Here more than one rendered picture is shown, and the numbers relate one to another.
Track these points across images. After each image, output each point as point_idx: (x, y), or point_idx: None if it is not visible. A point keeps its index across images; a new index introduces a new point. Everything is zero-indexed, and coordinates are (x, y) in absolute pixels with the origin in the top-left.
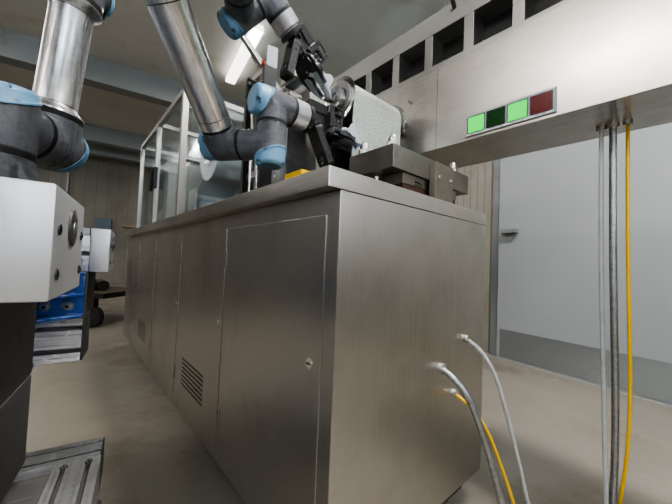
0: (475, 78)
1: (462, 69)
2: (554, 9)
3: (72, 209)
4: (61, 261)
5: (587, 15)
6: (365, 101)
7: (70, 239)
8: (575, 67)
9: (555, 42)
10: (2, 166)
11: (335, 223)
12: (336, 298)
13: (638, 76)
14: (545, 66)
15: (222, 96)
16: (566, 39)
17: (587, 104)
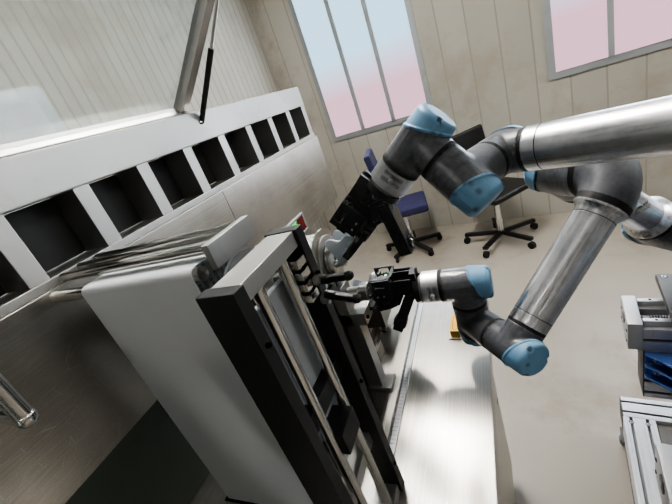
0: (260, 205)
1: (246, 195)
2: (276, 157)
3: (623, 311)
4: (622, 318)
5: (292, 168)
6: None
7: (622, 317)
8: (301, 200)
9: (288, 182)
10: None
11: None
12: None
13: (318, 206)
14: (291, 198)
15: (524, 289)
16: (291, 181)
17: (313, 222)
